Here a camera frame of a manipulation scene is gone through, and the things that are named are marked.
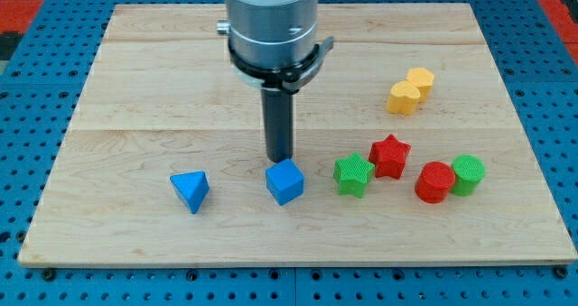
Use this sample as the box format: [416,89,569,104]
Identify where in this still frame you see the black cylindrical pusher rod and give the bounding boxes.
[261,89,294,162]

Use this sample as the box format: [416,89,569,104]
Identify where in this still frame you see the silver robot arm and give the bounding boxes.
[217,0,334,162]

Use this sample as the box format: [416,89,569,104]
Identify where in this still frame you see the green star block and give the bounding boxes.
[333,152,375,199]

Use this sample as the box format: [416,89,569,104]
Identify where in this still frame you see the red star block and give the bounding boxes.
[368,134,411,180]

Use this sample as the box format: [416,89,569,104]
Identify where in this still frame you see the wooden board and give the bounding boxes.
[18,3,577,268]

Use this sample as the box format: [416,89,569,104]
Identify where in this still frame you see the blue cube block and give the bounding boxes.
[265,159,304,206]

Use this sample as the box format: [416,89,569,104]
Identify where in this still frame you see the blue triangular block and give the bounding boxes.
[170,171,210,214]

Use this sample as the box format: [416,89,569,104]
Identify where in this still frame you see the yellow heart block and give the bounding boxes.
[386,80,421,116]

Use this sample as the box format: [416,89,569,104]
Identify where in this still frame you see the yellow hexagon block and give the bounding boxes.
[406,68,435,103]

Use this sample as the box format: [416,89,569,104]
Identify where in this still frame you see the red cylinder block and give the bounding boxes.
[415,161,456,204]

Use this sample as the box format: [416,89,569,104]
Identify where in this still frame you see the green cylinder block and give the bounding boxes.
[451,154,486,197]

